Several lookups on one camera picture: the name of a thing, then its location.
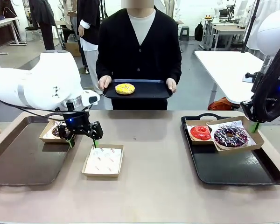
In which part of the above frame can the chocolate sprinkled donut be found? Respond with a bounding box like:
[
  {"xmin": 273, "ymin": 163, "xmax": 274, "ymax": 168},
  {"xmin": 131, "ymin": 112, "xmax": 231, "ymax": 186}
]
[{"xmin": 51, "ymin": 125, "xmax": 69, "ymax": 139}]

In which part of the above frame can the black garment rack pole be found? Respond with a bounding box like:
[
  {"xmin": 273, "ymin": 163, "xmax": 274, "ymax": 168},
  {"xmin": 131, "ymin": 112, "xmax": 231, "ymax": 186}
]
[{"xmin": 241, "ymin": 0, "xmax": 260, "ymax": 53}]

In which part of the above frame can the large cardboard box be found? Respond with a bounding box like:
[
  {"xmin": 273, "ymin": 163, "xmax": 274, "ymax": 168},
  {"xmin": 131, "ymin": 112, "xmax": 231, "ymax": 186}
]
[
  {"xmin": 206, "ymin": 115, "xmax": 265, "ymax": 152},
  {"xmin": 81, "ymin": 144, "xmax": 125, "ymax": 178}
]

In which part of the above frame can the person's left hand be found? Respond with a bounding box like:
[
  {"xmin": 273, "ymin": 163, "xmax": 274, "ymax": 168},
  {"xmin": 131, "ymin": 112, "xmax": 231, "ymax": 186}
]
[{"xmin": 166, "ymin": 77, "xmax": 177, "ymax": 92}]

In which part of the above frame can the black plastic tray with handles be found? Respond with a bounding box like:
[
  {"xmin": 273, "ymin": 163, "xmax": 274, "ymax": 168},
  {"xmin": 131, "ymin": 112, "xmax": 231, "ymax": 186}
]
[{"xmin": 181, "ymin": 113, "xmax": 280, "ymax": 186}]

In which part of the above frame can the white hanging garment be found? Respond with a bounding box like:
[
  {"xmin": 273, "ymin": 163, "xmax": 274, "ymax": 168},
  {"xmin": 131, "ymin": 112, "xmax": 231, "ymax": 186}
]
[{"xmin": 245, "ymin": 0, "xmax": 275, "ymax": 51}]

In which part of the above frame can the brown cardboard carton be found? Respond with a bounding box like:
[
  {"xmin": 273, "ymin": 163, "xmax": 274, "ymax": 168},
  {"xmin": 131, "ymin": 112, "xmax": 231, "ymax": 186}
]
[{"xmin": 65, "ymin": 41, "xmax": 82, "ymax": 57}]

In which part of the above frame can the black backpack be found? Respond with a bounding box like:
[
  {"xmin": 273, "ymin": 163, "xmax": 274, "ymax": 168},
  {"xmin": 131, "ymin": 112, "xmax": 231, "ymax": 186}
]
[{"xmin": 194, "ymin": 21, "xmax": 204, "ymax": 42}]

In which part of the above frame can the black serving tray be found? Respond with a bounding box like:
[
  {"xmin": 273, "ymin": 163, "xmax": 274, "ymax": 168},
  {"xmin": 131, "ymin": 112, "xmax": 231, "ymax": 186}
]
[{"xmin": 102, "ymin": 79, "xmax": 174, "ymax": 99}]

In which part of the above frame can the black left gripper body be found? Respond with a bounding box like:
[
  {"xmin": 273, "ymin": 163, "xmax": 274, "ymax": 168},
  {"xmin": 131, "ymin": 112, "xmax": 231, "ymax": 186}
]
[{"xmin": 62, "ymin": 112, "xmax": 92, "ymax": 136}]

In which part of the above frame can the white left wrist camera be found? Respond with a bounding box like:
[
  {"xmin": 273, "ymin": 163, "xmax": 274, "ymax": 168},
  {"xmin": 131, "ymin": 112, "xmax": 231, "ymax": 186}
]
[{"xmin": 81, "ymin": 90, "xmax": 101, "ymax": 106}]

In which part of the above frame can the person's right hand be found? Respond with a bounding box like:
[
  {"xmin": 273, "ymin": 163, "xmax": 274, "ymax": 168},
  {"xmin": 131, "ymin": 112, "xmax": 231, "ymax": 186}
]
[{"xmin": 98, "ymin": 75, "xmax": 113, "ymax": 91}]

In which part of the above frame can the brown plastic tray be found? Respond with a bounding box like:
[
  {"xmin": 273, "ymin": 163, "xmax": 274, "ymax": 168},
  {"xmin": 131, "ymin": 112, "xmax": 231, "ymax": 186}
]
[{"xmin": 0, "ymin": 112, "xmax": 84, "ymax": 186}]

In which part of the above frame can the person's right forearm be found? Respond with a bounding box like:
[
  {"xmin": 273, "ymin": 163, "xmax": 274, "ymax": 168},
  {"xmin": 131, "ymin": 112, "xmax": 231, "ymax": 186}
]
[{"xmin": 95, "ymin": 53, "xmax": 113, "ymax": 79}]

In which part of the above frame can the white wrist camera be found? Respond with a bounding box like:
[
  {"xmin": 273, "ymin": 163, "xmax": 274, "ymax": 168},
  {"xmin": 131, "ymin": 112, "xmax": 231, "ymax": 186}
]
[
  {"xmin": 242, "ymin": 72, "xmax": 257, "ymax": 84},
  {"xmin": 81, "ymin": 90, "xmax": 101, "ymax": 106}
]

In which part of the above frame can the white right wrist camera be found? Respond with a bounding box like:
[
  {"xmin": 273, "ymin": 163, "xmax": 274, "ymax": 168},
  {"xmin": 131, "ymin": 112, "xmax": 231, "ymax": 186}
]
[{"xmin": 242, "ymin": 72, "xmax": 257, "ymax": 84}]

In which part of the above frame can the person's left forearm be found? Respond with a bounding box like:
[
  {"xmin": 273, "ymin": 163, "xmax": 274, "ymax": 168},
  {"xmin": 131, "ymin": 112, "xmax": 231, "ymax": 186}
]
[{"xmin": 166, "ymin": 53, "xmax": 182, "ymax": 81}]

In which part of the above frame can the small cardboard box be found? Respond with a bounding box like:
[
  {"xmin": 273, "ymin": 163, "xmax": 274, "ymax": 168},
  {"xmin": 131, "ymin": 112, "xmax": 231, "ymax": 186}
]
[
  {"xmin": 39, "ymin": 119, "xmax": 72, "ymax": 144},
  {"xmin": 185, "ymin": 119, "xmax": 216, "ymax": 146}
]

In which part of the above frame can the grey plastic stool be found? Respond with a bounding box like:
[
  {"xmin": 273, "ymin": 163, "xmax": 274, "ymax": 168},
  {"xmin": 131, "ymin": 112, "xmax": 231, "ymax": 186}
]
[{"xmin": 180, "ymin": 26, "xmax": 190, "ymax": 42}]

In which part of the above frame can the orange bag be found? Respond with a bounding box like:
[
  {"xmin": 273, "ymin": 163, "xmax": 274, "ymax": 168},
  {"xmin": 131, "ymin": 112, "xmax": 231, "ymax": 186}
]
[{"xmin": 208, "ymin": 96, "xmax": 240, "ymax": 111}]

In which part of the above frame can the person in black cardigan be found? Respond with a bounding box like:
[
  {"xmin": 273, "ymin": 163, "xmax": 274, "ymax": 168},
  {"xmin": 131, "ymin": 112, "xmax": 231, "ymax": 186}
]
[{"xmin": 95, "ymin": 0, "xmax": 182, "ymax": 111}]

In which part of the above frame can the grey workbench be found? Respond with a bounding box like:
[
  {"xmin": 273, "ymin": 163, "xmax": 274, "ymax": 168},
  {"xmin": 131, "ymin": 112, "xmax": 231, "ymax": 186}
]
[{"xmin": 204, "ymin": 18, "xmax": 245, "ymax": 51}]

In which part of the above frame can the large white table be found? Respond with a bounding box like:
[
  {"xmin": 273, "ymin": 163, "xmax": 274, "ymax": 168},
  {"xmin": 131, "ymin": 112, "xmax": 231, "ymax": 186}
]
[{"xmin": 194, "ymin": 50, "xmax": 272, "ymax": 105}]

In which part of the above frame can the black right arm cable sleeve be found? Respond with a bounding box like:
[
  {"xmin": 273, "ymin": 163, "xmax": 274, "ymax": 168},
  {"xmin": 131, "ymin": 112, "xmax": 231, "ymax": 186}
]
[{"xmin": 251, "ymin": 34, "xmax": 280, "ymax": 123}]

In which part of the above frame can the dark purple drizzled donut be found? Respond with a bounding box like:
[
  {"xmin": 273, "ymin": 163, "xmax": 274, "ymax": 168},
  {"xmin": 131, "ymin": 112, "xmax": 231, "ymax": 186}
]
[{"xmin": 213, "ymin": 125, "xmax": 249, "ymax": 148}]

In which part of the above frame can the black office chair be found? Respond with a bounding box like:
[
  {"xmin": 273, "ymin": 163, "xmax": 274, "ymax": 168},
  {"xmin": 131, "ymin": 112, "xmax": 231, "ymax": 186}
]
[{"xmin": 25, "ymin": 13, "xmax": 42, "ymax": 42}]

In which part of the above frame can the yellow sprinkled donut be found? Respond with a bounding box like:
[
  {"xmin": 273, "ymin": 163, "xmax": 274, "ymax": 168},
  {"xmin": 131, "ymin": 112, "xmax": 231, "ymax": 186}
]
[{"xmin": 114, "ymin": 83, "xmax": 136, "ymax": 95}]

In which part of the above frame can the red glazed donut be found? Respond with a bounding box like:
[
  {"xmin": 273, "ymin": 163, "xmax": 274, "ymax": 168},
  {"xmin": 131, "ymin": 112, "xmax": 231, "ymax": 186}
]
[{"xmin": 189, "ymin": 125, "xmax": 212, "ymax": 141}]

